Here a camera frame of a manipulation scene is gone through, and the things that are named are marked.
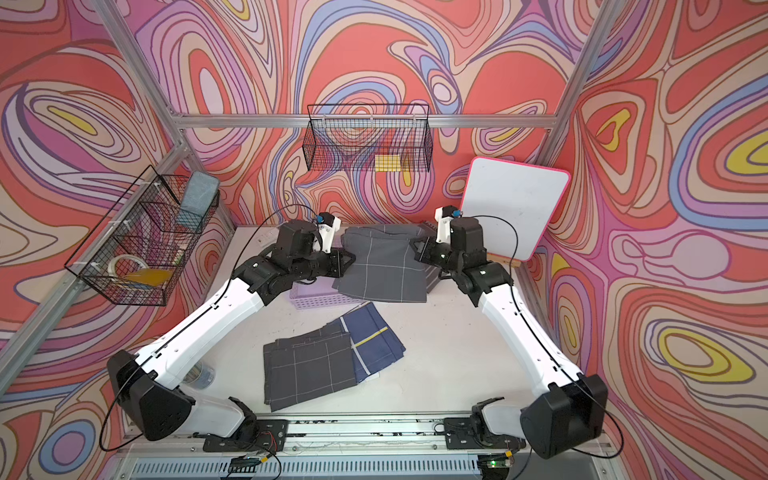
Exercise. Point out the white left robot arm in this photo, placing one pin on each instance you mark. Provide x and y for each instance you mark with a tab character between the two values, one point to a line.
148	384

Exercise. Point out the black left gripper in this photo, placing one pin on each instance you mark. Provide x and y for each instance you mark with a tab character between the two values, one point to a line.
337	266

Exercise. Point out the pink framed whiteboard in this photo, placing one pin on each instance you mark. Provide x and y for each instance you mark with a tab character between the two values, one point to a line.
514	203

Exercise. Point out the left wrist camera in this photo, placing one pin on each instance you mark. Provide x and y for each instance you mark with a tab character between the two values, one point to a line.
328	225

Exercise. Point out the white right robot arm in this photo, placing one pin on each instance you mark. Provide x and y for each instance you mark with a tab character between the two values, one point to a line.
568	408

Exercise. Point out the black wire basket wall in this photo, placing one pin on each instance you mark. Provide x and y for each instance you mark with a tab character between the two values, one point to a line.
146	221
347	136

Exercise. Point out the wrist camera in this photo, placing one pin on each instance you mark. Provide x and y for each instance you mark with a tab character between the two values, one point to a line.
443	217
328	225

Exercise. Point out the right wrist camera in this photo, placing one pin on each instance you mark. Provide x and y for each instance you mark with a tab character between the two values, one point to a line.
443	217

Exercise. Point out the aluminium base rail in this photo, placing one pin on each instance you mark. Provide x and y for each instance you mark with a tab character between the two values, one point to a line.
357	446

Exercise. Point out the blue pillowcase with yellow stripe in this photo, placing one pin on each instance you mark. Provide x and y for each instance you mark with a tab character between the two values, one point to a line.
374	345

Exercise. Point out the black wire basket back wall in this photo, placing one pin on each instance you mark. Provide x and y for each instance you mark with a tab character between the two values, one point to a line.
347	136

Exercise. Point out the yellow cloth in basket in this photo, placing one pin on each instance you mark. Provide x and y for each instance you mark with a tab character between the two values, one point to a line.
150	277

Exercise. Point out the yellow sticky notes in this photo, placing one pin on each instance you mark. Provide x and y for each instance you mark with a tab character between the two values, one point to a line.
387	163

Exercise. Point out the black wire basket left wall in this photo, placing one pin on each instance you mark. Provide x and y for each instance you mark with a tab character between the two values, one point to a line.
146	221

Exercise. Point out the white tape roll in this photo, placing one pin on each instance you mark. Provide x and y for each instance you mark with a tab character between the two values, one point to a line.
125	264

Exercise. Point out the purple perforated plastic basket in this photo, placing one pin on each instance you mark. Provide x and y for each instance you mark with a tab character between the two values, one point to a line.
321	293

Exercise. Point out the dark grey checked pillowcase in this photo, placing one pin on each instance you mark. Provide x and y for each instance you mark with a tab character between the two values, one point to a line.
385	268

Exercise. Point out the blue grey sponge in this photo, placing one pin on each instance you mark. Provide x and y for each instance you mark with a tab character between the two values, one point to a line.
200	191

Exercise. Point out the grey folded cloth at back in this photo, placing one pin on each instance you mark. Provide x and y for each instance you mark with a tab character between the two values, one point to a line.
431	228

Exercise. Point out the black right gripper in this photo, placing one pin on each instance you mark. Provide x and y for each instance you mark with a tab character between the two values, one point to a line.
428	246

